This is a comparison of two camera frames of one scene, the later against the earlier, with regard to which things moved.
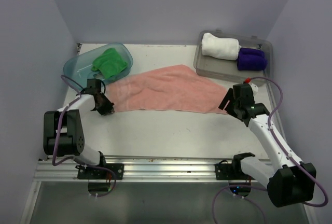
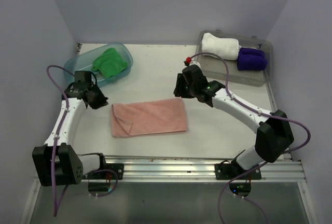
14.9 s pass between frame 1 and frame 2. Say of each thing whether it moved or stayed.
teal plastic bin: stayed
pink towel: moved
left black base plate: stayed
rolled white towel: stayed
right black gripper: moved
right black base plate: stayed
